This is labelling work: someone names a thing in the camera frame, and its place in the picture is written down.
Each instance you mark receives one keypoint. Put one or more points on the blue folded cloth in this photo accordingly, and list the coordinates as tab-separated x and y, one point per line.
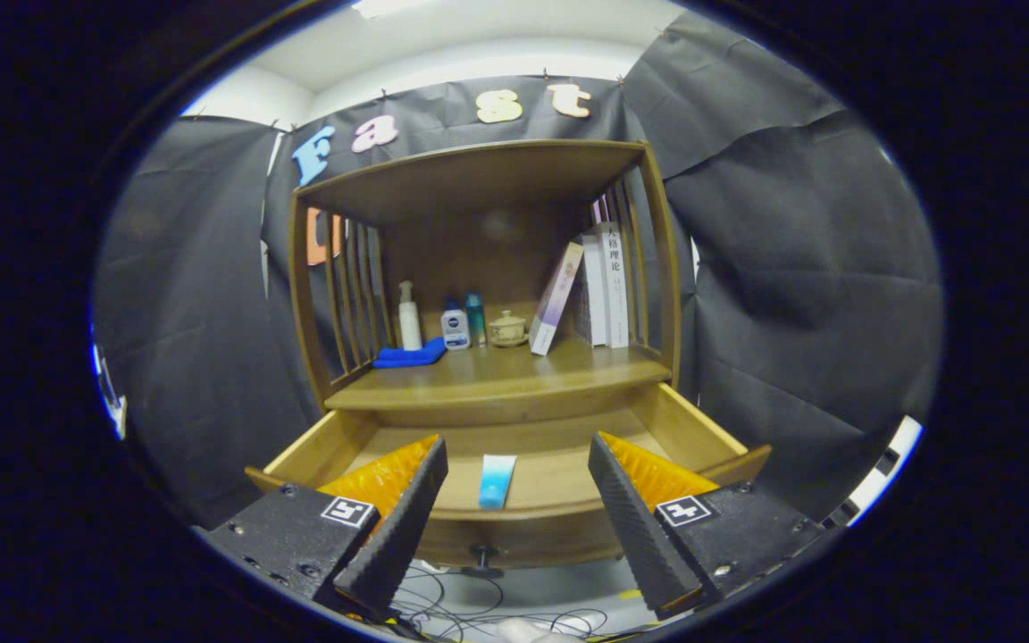
407	357

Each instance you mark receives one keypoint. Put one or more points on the ceiling light panel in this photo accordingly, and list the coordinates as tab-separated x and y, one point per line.
389	7

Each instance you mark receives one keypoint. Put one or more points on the brown wooden cabinet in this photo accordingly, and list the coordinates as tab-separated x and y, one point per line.
479	179

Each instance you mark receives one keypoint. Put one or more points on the teal slim bottle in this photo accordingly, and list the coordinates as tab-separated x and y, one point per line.
476	321

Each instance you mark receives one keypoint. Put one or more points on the white and black panel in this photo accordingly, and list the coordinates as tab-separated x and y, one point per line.
885	460

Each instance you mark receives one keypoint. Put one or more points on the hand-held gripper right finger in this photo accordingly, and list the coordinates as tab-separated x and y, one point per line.
639	536

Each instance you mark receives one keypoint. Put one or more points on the white bottle with blue cap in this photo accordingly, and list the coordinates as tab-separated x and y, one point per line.
455	330

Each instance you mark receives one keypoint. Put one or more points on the blue cosmetic tube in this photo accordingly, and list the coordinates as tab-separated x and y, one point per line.
497	482

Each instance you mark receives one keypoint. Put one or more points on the beige lidded teacup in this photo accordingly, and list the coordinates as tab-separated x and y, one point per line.
507	332

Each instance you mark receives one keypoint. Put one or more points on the wooden countertop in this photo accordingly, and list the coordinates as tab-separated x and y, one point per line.
497	375

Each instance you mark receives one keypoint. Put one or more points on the wooden drawer with black knob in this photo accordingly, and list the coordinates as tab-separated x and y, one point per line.
550	469

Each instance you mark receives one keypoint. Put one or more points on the white pump bottle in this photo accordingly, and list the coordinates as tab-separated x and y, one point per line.
409	326

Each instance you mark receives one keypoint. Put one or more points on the pink and white book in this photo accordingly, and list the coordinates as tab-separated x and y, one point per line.
555	299

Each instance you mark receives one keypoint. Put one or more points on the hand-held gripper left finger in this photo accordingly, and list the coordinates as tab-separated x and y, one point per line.
398	536

